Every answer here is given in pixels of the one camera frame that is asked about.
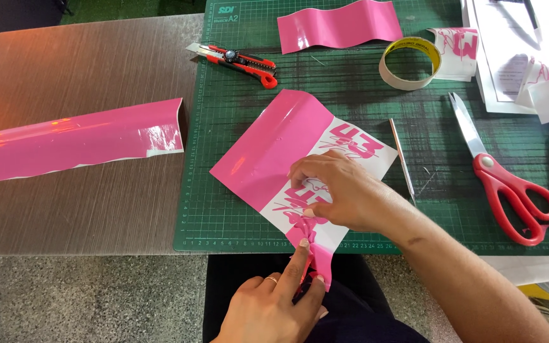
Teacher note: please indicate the person's left hand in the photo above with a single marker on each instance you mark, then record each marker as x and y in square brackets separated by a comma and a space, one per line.
[269, 314]

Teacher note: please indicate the person's right hand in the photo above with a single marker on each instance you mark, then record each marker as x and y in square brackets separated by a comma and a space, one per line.
[355, 195]

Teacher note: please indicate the peeled pink vinyl strip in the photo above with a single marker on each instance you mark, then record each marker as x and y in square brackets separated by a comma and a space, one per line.
[320, 259]

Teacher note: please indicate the pink vinyl sheet with lettering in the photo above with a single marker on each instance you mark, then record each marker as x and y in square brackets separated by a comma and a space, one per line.
[269, 152]

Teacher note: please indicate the silver weeding tool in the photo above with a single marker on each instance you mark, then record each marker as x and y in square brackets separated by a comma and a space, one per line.
[402, 159]

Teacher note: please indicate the person's black trousers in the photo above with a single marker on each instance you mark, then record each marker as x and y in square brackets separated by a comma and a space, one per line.
[360, 305]

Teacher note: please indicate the green cutting mat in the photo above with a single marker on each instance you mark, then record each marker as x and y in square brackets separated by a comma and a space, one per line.
[350, 95]

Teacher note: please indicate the yellow-lined tape roll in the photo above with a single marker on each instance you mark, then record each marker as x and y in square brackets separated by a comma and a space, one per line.
[393, 78]

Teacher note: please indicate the wavy pink vinyl sheet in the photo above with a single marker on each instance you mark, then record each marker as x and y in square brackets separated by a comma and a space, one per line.
[339, 26]

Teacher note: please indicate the red black utility knife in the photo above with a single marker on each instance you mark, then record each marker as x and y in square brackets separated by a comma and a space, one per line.
[243, 63]

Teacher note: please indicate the curled white backing with pink lettering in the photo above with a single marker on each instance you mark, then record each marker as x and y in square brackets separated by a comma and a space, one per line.
[458, 52]

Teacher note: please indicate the stack of white papers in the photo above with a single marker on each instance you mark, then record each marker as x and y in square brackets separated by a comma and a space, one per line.
[503, 52]

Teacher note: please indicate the small white backing with pink lettering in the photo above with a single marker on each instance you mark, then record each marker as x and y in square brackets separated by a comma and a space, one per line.
[539, 76]

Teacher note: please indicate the black pen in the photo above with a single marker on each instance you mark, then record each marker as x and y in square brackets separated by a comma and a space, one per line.
[532, 16]

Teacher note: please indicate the long pink vinyl sheet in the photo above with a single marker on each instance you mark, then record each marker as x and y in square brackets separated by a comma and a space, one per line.
[74, 140]

